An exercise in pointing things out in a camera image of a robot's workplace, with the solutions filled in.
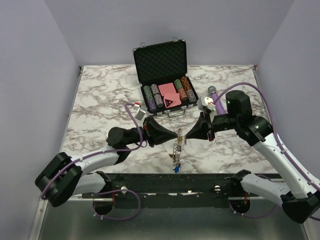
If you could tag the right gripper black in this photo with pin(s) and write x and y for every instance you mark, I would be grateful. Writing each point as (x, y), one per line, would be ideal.
(200, 131)

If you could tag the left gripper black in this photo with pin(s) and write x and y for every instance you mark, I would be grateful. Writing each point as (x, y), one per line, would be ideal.
(155, 133)

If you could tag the key with black tag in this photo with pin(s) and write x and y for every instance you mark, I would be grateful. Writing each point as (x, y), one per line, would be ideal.
(184, 141)

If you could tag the silver disc keyring holder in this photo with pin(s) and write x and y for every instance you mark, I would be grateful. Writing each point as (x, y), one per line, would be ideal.
(177, 149)

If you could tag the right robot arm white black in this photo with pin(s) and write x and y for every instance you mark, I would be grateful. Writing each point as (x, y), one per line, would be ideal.
(299, 196)

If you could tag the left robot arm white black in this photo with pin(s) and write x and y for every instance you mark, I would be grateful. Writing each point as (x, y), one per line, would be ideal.
(66, 175)

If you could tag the pink playing card deck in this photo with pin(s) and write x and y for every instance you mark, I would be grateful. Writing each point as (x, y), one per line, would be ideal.
(170, 95)

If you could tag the purple glitter toy microphone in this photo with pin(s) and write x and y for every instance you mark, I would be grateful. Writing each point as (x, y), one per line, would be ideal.
(212, 91)

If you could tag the black poker chip case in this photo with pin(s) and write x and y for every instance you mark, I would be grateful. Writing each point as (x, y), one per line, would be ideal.
(161, 64)

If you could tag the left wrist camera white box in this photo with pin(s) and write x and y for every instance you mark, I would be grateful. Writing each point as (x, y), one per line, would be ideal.
(141, 112)

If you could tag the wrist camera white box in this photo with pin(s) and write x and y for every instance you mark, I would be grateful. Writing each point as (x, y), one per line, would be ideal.
(141, 112)
(206, 105)

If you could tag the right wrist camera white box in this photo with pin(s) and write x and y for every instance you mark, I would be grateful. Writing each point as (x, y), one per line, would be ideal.
(206, 105)

